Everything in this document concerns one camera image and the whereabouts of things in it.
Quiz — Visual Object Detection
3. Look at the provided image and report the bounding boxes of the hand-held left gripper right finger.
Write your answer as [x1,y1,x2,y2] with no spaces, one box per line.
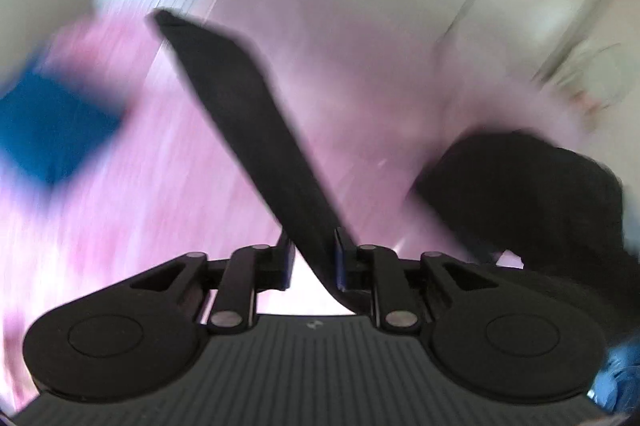
[334,227,501,333]

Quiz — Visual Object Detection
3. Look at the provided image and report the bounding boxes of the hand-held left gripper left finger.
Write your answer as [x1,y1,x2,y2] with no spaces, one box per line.
[131,233,296,334]

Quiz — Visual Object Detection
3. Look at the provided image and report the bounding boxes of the black pants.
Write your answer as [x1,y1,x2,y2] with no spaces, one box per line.
[149,7,628,339]

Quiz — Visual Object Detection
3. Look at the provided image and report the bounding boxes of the pink floral blanket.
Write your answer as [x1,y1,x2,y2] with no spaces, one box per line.
[0,13,526,412]

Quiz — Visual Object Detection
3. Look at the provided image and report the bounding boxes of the pink pillow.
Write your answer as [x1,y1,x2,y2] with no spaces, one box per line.
[200,0,586,167]

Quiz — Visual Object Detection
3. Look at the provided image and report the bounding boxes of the blue folded cloth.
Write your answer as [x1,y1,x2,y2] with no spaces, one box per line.
[0,56,128,187]

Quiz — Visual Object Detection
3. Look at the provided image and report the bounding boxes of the blue denim cloth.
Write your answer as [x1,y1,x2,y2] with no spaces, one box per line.
[590,341,640,424]

